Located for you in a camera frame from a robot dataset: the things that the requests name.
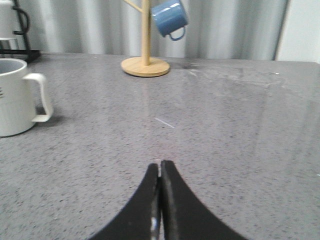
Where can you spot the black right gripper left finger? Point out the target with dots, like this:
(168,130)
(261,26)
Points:
(140,218)

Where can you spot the black wire mug rack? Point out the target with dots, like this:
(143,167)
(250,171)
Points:
(19,46)

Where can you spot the right white hanging mug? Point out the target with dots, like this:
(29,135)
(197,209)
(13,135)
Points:
(7,22)

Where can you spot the blue enamel mug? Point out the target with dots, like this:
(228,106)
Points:
(169,17)

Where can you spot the white HOME mug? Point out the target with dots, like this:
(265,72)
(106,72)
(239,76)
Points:
(17,107)

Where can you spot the wooden mug tree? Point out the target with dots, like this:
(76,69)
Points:
(145,65)

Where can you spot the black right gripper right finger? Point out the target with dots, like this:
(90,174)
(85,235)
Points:
(185,217)

